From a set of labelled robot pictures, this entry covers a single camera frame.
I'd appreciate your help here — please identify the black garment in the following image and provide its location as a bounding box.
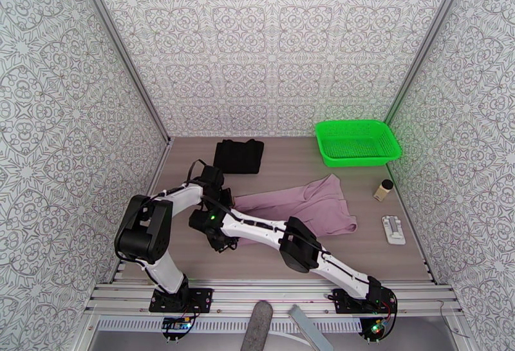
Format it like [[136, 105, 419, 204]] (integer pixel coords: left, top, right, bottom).
[[213, 139, 265, 175]]

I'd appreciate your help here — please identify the pink garment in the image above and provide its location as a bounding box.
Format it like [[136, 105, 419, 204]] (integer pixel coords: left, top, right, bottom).
[[233, 173, 359, 247]]

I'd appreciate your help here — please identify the slotted metal panel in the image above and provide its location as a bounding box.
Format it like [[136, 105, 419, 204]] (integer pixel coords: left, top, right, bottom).
[[96, 318, 365, 334]]

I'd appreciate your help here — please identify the grey felt cylinder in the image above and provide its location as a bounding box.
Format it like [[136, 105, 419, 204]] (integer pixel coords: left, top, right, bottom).
[[239, 300, 274, 351]]

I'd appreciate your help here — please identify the left circuit board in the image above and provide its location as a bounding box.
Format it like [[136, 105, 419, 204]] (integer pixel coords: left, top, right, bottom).
[[160, 315, 192, 341]]

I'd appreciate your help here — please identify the circuit board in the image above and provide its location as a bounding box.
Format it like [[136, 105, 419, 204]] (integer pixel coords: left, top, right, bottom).
[[360, 313, 398, 341], [160, 315, 192, 341]]

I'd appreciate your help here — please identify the grey metal bar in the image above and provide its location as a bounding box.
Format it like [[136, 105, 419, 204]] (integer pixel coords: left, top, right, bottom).
[[287, 304, 335, 351]]

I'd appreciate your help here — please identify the green plastic basket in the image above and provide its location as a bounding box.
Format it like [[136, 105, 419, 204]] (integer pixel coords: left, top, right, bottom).
[[314, 119, 403, 168]]

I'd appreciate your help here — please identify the beige bottle black cap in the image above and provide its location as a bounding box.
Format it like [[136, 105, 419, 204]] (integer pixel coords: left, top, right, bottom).
[[373, 178, 393, 203]]

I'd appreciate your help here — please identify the white grey plastic tool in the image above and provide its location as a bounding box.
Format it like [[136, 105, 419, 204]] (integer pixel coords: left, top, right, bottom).
[[381, 214, 406, 246]]

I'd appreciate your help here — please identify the right circuit board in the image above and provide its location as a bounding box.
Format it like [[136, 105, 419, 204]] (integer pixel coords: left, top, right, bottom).
[[360, 313, 398, 341]]

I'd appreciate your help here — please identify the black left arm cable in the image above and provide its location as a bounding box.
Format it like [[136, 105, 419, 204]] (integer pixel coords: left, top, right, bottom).
[[113, 159, 234, 294]]

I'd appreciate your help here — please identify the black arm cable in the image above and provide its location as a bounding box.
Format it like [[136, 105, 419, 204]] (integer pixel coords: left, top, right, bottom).
[[113, 159, 234, 294], [201, 196, 398, 323]]

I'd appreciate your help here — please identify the aluminium mounting rail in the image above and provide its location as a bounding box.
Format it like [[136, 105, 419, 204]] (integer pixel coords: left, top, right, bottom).
[[84, 279, 464, 317]]

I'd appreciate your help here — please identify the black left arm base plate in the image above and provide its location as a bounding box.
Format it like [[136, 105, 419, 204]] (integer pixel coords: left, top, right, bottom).
[[149, 287, 214, 314]]

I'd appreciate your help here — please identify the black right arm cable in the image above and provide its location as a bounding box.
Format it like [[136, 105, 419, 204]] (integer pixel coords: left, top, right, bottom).
[[201, 196, 398, 323]]

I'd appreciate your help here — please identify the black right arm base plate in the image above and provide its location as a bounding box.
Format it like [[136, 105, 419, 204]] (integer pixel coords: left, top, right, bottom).
[[332, 287, 398, 316]]

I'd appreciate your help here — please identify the aluminium corner post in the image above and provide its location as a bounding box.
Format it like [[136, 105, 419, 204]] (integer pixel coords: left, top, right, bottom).
[[68, 0, 174, 146], [384, 0, 476, 126]]

